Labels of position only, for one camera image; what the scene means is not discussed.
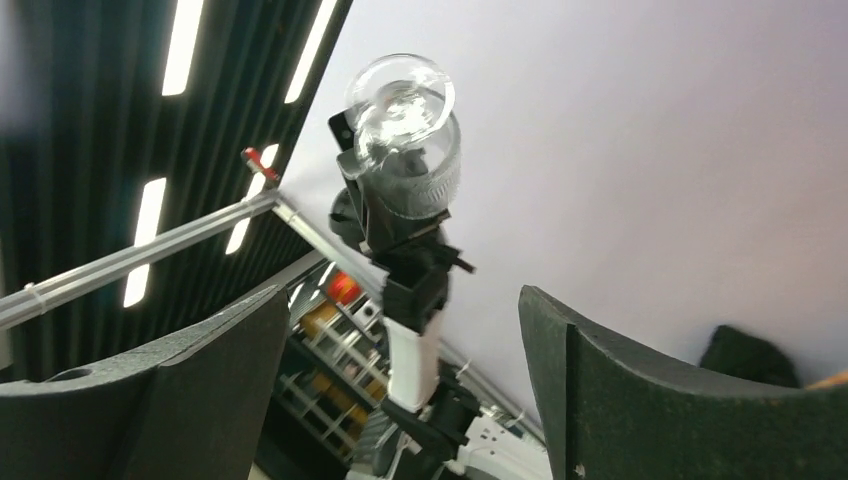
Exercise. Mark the wine glass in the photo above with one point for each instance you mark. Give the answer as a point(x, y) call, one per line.
point(408, 138)

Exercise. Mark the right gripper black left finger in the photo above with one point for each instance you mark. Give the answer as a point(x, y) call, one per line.
point(189, 405)

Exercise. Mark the black cloth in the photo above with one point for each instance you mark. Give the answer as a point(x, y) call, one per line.
point(734, 352)

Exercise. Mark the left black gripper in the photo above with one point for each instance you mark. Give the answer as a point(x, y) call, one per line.
point(414, 253)

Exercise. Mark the storage shelf with boxes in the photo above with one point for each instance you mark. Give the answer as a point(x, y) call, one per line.
point(334, 372)

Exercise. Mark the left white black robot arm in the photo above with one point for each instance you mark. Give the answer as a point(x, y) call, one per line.
point(429, 426)

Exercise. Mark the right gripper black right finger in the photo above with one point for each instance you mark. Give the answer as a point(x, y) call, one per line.
point(613, 408)

